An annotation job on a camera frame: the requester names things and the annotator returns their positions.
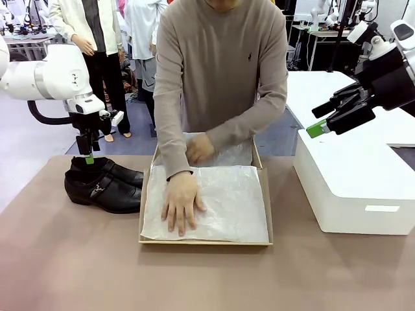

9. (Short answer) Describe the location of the black leather buckle shoe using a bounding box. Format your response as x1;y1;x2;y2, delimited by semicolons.
69;156;145;190
64;170;143;215

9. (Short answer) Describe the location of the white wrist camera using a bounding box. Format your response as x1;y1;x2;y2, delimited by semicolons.
99;109;125;128
346;20;371;45

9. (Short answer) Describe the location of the person's left forearm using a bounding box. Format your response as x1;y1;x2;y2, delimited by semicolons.
205;82;289;154

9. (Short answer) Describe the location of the white storage box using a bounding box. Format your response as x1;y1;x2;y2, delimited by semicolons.
292;127;415;236

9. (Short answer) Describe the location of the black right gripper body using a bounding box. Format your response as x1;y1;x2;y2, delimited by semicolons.
355;47;415;117

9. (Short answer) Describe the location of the person's left hand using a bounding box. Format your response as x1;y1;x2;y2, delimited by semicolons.
185;132;216;165

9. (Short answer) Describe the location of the white side table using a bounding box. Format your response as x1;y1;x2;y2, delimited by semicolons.
286;70;415;148

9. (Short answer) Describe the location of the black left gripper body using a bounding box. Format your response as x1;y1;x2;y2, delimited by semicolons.
73;111;102;139

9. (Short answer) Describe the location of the person in beige sweater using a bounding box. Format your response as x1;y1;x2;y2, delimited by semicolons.
152;0;290;139

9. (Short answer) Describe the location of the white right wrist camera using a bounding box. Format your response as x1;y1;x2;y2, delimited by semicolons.
346;20;371;45

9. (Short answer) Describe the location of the brown cardboard shoe box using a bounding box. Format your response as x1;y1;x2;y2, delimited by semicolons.
138;130;274;248

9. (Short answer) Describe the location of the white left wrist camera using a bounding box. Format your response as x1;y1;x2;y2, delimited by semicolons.
99;109;125;128

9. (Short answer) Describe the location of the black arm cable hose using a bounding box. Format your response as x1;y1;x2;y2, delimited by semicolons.
27;100;77;126

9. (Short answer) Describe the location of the person's right hand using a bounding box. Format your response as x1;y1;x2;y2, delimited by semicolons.
160;170;208;237

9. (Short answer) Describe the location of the white tissue paper sheet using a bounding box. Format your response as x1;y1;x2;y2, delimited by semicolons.
140;131;270;244

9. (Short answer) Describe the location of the person's right forearm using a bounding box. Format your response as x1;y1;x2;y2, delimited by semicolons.
152;93;195;181

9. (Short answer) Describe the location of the black stand pole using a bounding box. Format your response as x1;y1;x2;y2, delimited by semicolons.
326;0;353;74

